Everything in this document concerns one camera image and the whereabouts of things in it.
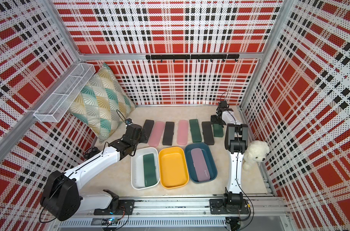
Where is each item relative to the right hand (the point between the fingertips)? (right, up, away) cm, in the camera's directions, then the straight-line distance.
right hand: (220, 120), depth 109 cm
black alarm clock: (-85, -19, -23) cm, 90 cm away
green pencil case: (-20, -8, -2) cm, 21 cm away
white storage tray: (-56, -34, -26) cm, 70 cm away
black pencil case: (-40, -10, -7) cm, 41 cm away
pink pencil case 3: (-18, -30, -25) cm, 43 cm away
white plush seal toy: (+9, -17, -36) cm, 40 cm away
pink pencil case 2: (-30, -10, -3) cm, 31 cm away
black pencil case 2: (-11, -9, -7) cm, 16 cm away
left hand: (-54, -7, -22) cm, 59 cm away
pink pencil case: (-48, -10, -5) cm, 50 cm away
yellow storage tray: (-34, -31, -23) cm, 52 cm away
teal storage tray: (-13, -24, -19) cm, 33 cm away
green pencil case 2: (-3, -7, -5) cm, 9 cm away
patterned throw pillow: (-79, +10, -20) cm, 82 cm away
